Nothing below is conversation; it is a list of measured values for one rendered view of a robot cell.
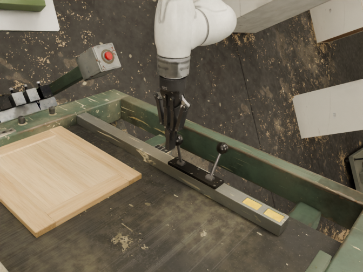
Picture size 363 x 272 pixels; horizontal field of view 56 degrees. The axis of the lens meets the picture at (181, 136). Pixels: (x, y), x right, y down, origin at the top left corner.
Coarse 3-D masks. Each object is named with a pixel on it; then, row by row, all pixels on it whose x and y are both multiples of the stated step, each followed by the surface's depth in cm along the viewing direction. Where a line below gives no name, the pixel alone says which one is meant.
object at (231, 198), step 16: (96, 128) 138; (112, 128) 136; (128, 144) 126; (144, 144) 126; (144, 160) 123; (160, 160) 117; (176, 176) 114; (208, 192) 106; (224, 192) 103; (240, 192) 103; (240, 208) 99; (272, 208) 97; (272, 224) 93
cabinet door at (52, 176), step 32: (64, 128) 138; (0, 160) 117; (32, 160) 118; (64, 160) 119; (96, 160) 119; (0, 192) 102; (32, 192) 103; (64, 192) 103; (96, 192) 104; (32, 224) 91
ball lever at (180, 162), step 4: (180, 136) 106; (176, 140) 106; (180, 140) 106; (176, 144) 106; (180, 144) 107; (180, 152) 110; (180, 156) 111; (180, 160) 112; (180, 164) 113; (184, 164) 113
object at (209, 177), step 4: (220, 144) 105; (224, 144) 105; (216, 148) 106; (220, 148) 105; (224, 148) 104; (220, 152) 105; (224, 152) 105; (216, 160) 106; (216, 164) 106; (212, 168) 107; (212, 172) 106; (208, 176) 106; (212, 176) 106; (212, 180) 106
